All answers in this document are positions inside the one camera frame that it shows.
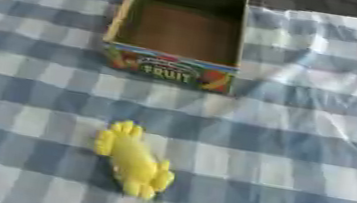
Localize open cardboard box printed front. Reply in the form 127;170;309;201
95;0;252;97

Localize yellow toy turtle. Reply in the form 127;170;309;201
85;115;184;203

